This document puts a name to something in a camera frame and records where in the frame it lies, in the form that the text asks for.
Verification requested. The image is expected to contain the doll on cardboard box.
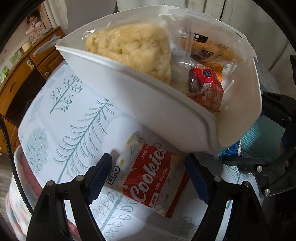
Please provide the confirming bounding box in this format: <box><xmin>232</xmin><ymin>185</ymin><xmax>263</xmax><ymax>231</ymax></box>
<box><xmin>26</xmin><ymin>9</ymin><xmax>52</xmax><ymax>44</ymax></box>

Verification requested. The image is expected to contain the black cable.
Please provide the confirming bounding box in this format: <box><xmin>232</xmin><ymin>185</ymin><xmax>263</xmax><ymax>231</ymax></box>
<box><xmin>0</xmin><ymin>115</ymin><xmax>34</xmax><ymax>216</ymax></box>

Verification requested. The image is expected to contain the red Lipo cookies packet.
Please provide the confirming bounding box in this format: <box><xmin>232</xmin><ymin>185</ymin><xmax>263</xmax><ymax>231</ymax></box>
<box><xmin>105</xmin><ymin>132</ymin><xmax>189</xmax><ymax>218</ymax></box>

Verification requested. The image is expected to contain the tree-patterned tablecloth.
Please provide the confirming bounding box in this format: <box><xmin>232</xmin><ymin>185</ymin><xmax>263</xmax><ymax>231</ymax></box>
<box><xmin>18</xmin><ymin>63</ymin><xmax>206</xmax><ymax>240</ymax></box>

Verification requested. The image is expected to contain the blue white snack packet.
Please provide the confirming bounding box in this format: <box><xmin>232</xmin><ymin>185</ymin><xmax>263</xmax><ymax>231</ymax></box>
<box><xmin>219</xmin><ymin>140</ymin><xmax>243</xmax><ymax>160</ymax></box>

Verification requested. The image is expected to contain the teal striped placemat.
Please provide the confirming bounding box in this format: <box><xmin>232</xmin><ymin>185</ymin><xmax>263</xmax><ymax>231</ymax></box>
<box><xmin>241</xmin><ymin>116</ymin><xmax>285</xmax><ymax>162</ymax></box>

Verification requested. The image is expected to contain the white plastic storage bin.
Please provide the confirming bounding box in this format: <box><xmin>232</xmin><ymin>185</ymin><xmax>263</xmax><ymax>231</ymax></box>
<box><xmin>56</xmin><ymin>5</ymin><xmax>262</xmax><ymax>154</ymax></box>

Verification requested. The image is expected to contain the clear bag of crackers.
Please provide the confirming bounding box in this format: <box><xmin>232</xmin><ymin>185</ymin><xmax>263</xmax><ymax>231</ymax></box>
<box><xmin>85</xmin><ymin>23</ymin><xmax>171</xmax><ymax>84</ymax></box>

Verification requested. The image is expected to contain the orange white snack bar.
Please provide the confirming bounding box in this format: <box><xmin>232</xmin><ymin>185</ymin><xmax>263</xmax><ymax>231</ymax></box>
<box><xmin>181</xmin><ymin>32</ymin><xmax>243</xmax><ymax>83</ymax></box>

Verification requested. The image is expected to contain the grey office chair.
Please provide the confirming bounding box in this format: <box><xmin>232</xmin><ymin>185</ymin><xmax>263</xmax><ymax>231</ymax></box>
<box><xmin>66</xmin><ymin>0</ymin><xmax>117</xmax><ymax>34</ymax></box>

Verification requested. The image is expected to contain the small red candy wrapper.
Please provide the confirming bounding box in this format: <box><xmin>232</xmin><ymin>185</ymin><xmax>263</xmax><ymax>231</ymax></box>
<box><xmin>187</xmin><ymin>64</ymin><xmax>224</xmax><ymax>113</ymax></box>

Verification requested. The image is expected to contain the wooden desk with drawers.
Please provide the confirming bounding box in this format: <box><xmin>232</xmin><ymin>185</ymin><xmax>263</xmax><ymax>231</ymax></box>
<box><xmin>1</xmin><ymin>26</ymin><xmax>64</xmax><ymax>151</ymax></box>

